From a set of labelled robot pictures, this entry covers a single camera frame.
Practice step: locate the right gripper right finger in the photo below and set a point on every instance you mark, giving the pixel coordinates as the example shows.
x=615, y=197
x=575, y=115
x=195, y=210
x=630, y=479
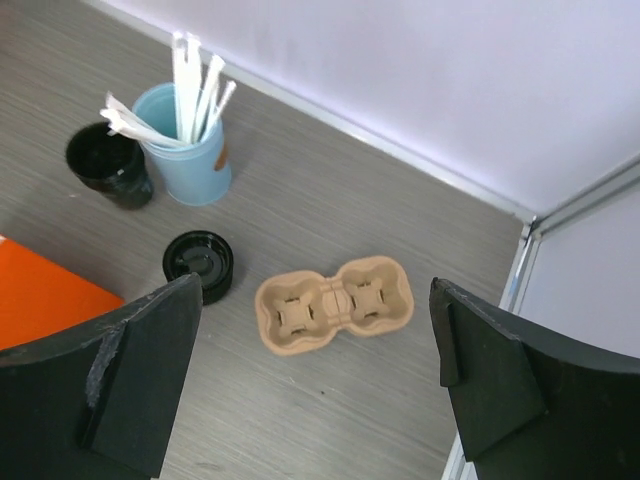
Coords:
x=530, y=403

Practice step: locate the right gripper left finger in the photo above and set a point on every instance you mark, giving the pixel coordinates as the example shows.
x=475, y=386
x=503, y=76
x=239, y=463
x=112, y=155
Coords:
x=99, y=400

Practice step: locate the orange paper bag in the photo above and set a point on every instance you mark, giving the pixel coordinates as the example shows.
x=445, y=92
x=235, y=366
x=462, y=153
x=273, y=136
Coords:
x=40, y=298

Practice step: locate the brown pulp cup carrier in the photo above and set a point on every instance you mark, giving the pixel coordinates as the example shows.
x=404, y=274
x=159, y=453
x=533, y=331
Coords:
x=302, y=311

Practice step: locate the stack of black cups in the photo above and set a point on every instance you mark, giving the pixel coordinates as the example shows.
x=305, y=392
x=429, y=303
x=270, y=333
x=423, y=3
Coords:
x=110, y=164

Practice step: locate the light blue tin cup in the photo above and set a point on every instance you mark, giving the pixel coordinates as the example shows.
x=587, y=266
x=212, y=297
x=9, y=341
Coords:
x=195, y=175

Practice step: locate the white wrapped straws bundle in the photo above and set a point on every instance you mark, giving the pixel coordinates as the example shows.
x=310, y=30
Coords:
x=199, y=100

